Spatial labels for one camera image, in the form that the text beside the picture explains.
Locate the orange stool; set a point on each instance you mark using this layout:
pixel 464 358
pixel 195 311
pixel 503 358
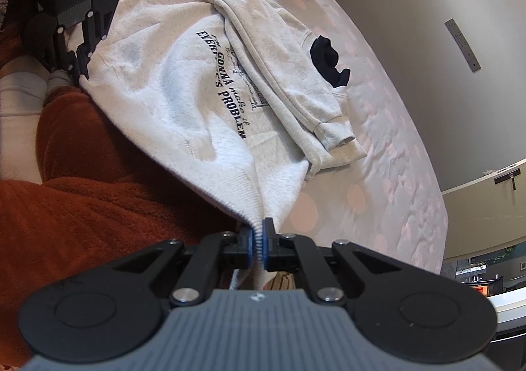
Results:
pixel 480 291

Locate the cream door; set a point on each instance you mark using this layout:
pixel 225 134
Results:
pixel 485 214

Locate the person's orange trouser leg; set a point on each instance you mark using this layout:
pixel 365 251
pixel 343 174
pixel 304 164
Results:
pixel 82 210

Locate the light grey printed sweatshirt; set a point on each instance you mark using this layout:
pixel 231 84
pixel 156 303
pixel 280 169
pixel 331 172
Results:
pixel 164 79

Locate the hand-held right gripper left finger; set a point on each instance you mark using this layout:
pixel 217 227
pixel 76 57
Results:
pixel 248 249

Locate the navy garment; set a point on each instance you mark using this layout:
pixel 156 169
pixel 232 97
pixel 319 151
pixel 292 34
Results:
pixel 324 56

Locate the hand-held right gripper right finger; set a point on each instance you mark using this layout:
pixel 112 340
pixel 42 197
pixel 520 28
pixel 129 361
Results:
pixel 265 249

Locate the grey wall socket strip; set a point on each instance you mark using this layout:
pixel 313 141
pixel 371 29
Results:
pixel 462 46

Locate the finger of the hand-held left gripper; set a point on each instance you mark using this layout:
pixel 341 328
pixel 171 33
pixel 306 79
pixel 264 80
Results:
pixel 45 46
pixel 88 46

